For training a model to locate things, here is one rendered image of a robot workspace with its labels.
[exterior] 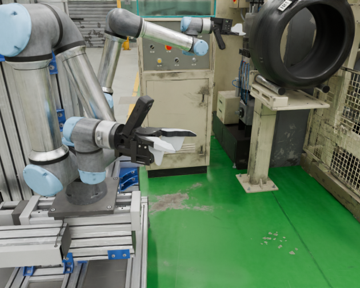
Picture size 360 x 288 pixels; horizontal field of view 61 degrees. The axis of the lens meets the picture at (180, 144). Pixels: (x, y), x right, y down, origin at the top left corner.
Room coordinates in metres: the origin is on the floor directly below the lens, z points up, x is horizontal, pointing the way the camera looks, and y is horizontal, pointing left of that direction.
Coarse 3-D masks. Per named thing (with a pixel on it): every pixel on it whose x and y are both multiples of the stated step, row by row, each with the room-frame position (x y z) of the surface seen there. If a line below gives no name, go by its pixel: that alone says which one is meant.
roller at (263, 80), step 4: (260, 76) 2.02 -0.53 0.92; (256, 80) 2.04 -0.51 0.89; (260, 80) 1.97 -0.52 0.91; (264, 80) 1.93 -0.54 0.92; (268, 80) 1.90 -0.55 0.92; (264, 84) 1.91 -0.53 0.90; (268, 84) 1.85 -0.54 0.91; (272, 84) 1.82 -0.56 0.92; (276, 84) 1.80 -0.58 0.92; (272, 88) 1.79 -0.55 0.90; (276, 88) 1.75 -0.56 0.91; (280, 88) 1.72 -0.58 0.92; (284, 88) 1.72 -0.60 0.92; (276, 92) 1.74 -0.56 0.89; (280, 92) 1.71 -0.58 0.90; (284, 92) 1.72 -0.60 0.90
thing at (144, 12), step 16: (144, 0) 2.26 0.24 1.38; (160, 0) 2.27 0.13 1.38; (176, 0) 2.29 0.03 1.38; (192, 0) 2.31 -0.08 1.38; (208, 0) 2.33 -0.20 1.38; (144, 16) 2.25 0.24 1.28; (160, 16) 2.27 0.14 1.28; (176, 16) 2.28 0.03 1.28; (192, 16) 2.30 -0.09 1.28; (208, 16) 2.32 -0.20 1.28
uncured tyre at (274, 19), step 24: (312, 0) 1.73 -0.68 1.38; (336, 0) 1.75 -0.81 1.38; (264, 24) 1.76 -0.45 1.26; (336, 24) 1.96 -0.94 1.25; (264, 48) 1.73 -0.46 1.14; (312, 48) 2.05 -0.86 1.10; (336, 48) 1.93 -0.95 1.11; (264, 72) 1.80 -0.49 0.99; (288, 72) 1.71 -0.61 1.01; (312, 72) 1.96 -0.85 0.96; (336, 72) 1.80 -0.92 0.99
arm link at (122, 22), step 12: (120, 12) 1.50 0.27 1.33; (120, 24) 1.48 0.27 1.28; (132, 24) 1.47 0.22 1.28; (144, 24) 1.50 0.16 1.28; (132, 36) 1.50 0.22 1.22; (144, 36) 1.51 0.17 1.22; (156, 36) 1.51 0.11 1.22; (168, 36) 1.53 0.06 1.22; (180, 36) 1.56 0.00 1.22; (180, 48) 1.57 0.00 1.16; (192, 48) 1.57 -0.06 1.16; (204, 48) 1.57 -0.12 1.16
